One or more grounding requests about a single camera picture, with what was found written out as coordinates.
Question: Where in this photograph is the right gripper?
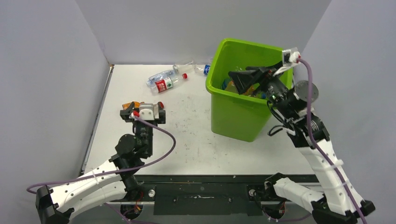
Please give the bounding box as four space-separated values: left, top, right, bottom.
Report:
228 60 296 119

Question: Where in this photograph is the green plastic bin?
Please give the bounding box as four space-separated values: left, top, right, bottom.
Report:
205 38 282 142

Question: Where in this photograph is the clear bottle silver cap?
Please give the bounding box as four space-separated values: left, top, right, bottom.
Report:
172 60 195 75

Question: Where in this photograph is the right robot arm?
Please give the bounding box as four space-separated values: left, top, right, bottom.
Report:
228 63 375 224

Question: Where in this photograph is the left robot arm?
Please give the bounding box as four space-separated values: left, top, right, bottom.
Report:
35 102 166 224

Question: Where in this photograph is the Pepsi bottle behind bin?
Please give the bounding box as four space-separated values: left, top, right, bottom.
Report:
194 64 211 76

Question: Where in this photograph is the crushed orange bottle front left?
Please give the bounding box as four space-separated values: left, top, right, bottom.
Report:
224 78 263 97

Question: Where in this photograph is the red label bottle left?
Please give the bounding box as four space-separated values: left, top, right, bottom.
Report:
150 73 188 95

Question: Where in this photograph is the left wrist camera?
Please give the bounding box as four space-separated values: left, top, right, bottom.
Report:
139 103 159 121

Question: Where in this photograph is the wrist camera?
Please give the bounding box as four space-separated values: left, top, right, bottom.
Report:
274 47 301 76
139 103 159 121

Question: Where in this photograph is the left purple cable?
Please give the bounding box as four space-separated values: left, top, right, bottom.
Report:
26 111 177 195

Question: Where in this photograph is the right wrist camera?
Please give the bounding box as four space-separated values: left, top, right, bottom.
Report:
274 47 301 76

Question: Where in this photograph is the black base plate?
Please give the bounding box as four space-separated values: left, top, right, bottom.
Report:
118 175 282 216

